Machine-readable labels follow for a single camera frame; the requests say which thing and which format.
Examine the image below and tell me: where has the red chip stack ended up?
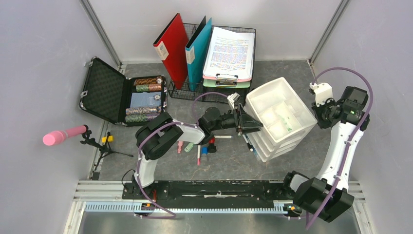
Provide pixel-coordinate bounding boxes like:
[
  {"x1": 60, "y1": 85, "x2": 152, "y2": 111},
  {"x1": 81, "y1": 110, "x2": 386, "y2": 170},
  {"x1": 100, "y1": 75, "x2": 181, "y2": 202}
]
[{"x1": 148, "y1": 84, "x2": 162, "y2": 92}]

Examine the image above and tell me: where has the red black stamp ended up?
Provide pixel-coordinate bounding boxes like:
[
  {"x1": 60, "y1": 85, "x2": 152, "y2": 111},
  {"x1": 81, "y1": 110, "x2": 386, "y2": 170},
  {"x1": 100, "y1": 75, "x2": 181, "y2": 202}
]
[{"x1": 208, "y1": 137, "x2": 217, "y2": 154}]

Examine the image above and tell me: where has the light green clipboard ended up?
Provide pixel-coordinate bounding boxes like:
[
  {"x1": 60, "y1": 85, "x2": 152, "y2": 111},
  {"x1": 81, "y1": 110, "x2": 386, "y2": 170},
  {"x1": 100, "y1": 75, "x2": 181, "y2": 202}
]
[{"x1": 203, "y1": 79, "x2": 251, "y2": 88}]

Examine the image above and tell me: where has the blue grey small cylinder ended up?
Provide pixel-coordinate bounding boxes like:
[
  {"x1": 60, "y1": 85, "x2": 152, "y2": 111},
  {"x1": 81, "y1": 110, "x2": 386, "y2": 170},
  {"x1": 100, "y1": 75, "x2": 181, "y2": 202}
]
[{"x1": 200, "y1": 147, "x2": 208, "y2": 162}]

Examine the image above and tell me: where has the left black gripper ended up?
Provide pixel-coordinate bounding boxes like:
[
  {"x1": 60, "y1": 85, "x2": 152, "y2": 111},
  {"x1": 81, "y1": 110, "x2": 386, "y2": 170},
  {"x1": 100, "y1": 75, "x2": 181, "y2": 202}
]
[{"x1": 210, "y1": 103, "x2": 263, "y2": 135}]

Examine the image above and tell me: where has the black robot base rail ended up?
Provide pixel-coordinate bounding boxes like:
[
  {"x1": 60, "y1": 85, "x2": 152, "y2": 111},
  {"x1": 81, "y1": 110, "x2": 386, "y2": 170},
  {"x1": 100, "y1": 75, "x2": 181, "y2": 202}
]
[{"x1": 122, "y1": 180, "x2": 293, "y2": 210}]

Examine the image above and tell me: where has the white plastic drawer organizer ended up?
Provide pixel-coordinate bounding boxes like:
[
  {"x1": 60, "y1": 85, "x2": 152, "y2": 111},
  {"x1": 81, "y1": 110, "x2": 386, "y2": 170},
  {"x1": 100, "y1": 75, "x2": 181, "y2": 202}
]
[{"x1": 244, "y1": 77, "x2": 317, "y2": 162}]

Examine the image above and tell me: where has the orange black chip stack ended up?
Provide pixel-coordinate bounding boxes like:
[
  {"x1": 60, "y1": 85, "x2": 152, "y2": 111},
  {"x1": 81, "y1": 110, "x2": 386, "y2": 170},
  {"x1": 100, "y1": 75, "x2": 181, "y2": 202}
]
[{"x1": 133, "y1": 76, "x2": 163, "y2": 86}]

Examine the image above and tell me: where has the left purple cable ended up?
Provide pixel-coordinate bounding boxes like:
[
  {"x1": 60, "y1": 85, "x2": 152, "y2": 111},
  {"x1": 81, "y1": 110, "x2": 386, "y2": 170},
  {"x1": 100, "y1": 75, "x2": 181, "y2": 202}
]
[{"x1": 134, "y1": 92, "x2": 230, "y2": 219}]

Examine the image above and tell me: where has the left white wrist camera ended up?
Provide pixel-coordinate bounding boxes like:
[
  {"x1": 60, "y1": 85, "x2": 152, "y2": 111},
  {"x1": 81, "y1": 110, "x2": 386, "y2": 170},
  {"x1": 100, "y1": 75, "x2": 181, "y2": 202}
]
[{"x1": 226, "y1": 92, "x2": 240, "y2": 110}]

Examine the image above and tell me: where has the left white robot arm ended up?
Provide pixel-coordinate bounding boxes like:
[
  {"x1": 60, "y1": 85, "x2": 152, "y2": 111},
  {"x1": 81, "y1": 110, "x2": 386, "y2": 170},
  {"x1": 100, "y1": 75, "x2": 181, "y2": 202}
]
[{"x1": 133, "y1": 107, "x2": 240, "y2": 199}]

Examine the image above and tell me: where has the pink pen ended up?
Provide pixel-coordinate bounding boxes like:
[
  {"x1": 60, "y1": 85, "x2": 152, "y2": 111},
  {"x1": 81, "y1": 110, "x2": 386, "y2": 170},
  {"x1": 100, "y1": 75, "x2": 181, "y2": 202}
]
[{"x1": 197, "y1": 145, "x2": 202, "y2": 166}]

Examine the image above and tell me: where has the purple cable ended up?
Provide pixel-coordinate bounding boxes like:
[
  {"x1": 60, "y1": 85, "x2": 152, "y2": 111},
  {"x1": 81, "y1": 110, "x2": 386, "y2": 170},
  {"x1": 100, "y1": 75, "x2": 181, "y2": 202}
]
[
  {"x1": 134, "y1": 92, "x2": 230, "y2": 219},
  {"x1": 287, "y1": 67, "x2": 374, "y2": 231}
]

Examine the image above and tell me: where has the blue playing card deck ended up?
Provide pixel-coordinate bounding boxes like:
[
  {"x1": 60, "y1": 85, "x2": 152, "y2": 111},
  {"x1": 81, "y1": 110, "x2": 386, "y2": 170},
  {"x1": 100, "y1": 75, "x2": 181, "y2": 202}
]
[{"x1": 130, "y1": 92, "x2": 162, "y2": 108}]

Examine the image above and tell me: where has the black poker chip case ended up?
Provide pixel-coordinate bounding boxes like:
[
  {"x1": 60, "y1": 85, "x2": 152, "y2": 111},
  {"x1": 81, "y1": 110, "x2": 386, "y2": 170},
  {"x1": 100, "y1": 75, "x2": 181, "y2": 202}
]
[{"x1": 79, "y1": 57, "x2": 167, "y2": 126}]

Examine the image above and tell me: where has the black white small marker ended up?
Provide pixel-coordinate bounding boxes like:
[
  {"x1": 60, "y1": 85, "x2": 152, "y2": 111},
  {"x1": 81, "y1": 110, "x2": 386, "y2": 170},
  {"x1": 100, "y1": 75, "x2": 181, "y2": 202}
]
[{"x1": 242, "y1": 134, "x2": 254, "y2": 152}]

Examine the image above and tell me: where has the pink small highlighter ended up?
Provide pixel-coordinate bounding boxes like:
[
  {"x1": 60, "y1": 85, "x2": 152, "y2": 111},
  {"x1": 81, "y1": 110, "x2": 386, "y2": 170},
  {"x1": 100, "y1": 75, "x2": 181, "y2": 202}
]
[{"x1": 177, "y1": 141, "x2": 184, "y2": 154}]

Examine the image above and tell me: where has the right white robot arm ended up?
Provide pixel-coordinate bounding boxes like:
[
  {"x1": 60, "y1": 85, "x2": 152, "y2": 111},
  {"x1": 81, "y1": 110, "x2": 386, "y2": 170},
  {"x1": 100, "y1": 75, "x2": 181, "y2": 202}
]
[{"x1": 244, "y1": 83, "x2": 369, "y2": 222}]

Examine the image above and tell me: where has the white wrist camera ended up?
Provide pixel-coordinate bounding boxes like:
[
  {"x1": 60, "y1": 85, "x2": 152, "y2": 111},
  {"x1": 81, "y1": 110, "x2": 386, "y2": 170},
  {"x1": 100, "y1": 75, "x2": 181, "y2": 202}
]
[
  {"x1": 309, "y1": 82, "x2": 333, "y2": 107},
  {"x1": 226, "y1": 92, "x2": 240, "y2": 110}
]

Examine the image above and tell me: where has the black microphone tripod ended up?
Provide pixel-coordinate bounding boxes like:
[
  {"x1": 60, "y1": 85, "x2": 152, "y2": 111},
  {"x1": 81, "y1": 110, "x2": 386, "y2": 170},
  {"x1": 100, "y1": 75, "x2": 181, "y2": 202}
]
[{"x1": 80, "y1": 130, "x2": 134, "y2": 173}]

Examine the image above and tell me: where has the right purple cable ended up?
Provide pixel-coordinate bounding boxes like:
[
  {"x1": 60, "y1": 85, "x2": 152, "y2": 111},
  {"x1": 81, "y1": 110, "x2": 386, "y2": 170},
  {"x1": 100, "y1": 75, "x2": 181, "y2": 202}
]
[{"x1": 287, "y1": 67, "x2": 374, "y2": 231}]

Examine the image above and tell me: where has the pink clear clipboard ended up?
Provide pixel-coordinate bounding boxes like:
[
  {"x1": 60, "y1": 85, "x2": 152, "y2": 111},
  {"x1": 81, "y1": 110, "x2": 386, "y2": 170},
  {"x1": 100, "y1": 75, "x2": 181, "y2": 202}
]
[{"x1": 202, "y1": 74, "x2": 252, "y2": 82}]

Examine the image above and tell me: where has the yellow black connector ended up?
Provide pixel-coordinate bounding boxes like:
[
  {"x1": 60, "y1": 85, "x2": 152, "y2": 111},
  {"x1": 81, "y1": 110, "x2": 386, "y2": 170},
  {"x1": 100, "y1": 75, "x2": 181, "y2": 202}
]
[{"x1": 101, "y1": 135, "x2": 114, "y2": 144}]

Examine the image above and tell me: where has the teal blue clipboard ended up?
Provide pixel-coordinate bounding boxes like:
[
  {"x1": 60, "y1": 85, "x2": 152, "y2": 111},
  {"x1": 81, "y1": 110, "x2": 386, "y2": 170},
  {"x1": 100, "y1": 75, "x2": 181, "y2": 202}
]
[{"x1": 185, "y1": 16, "x2": 212, "y2": 91}]

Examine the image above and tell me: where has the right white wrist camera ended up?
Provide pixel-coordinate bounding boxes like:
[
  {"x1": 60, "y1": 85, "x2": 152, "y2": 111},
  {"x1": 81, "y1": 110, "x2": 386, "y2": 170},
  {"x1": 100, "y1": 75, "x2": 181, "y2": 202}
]
[{"x1": 309, "y1": 82, "x2": 333, "y2": 107}]

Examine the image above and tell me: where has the green chip stack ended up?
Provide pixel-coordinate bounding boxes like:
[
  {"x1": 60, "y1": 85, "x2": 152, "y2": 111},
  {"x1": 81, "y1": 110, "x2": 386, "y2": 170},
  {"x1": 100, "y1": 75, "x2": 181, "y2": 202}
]
[{"x1": 135, "y1": 85, "x2": 150, "y2": 93}]

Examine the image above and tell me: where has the red clipboard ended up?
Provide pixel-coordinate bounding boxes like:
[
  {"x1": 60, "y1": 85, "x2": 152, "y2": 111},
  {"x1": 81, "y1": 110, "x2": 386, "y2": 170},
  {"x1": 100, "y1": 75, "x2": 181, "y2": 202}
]
[{"x1": 153, "y1": 13, "x2": 188, "y2": 89}]

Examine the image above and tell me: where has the white printed paper sheet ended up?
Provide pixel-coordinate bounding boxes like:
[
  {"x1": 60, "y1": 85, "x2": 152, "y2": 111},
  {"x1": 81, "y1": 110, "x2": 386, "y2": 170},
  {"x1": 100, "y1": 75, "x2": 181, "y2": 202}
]
[{"x1": 203, "y1": 26, "x2": 255, "y2": 76}]

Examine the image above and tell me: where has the green small highlighter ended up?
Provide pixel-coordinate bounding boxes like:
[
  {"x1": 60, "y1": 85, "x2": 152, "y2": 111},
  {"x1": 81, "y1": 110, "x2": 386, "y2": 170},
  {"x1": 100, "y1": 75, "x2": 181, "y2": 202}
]
[{"x1": 184, "y1": 142, "x2": 194, "y2": 153}]

